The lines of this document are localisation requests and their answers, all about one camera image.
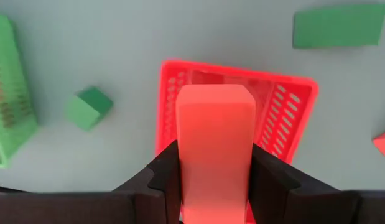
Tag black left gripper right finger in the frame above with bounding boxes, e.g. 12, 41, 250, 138
248, 142, 359, 224

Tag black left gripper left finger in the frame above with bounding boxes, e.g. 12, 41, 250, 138
113, 139, 183, 224

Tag orange long rounded block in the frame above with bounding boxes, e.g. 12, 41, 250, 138
175, 83, 257, 224

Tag green cube block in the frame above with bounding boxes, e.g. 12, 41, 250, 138
65, 85, 114, 132

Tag orange rectangular block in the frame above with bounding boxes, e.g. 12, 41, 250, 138
371, 129, 385, 159

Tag green long slanted block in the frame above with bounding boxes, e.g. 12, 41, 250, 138
292, 2, 385, 50

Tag red plastic basket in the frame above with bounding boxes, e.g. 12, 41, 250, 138
154, 58, 320, 166

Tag green plastic basket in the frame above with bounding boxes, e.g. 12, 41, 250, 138
0, 12, 39, 169

